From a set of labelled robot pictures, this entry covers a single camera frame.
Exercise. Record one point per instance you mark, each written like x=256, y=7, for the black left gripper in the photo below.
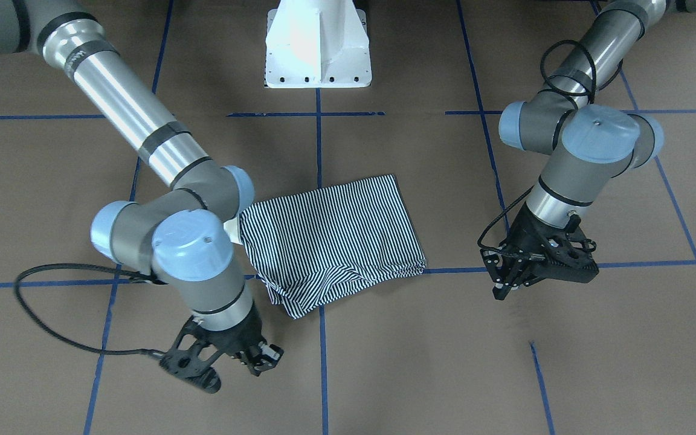
x=527, y=232

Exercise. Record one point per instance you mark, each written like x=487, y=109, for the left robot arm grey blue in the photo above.
x=587, y=145

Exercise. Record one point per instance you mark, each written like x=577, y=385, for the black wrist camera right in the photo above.
x=183, y=359

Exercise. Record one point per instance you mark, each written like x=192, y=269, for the navy white striped polo shirt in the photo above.
x=323, y=245

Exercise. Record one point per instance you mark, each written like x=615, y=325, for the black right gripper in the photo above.
x=240, y=336

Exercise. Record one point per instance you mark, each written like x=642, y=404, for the brown table cover mat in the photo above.
x=434, y=354

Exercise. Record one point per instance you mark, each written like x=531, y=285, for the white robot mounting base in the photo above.
x=317, y=44

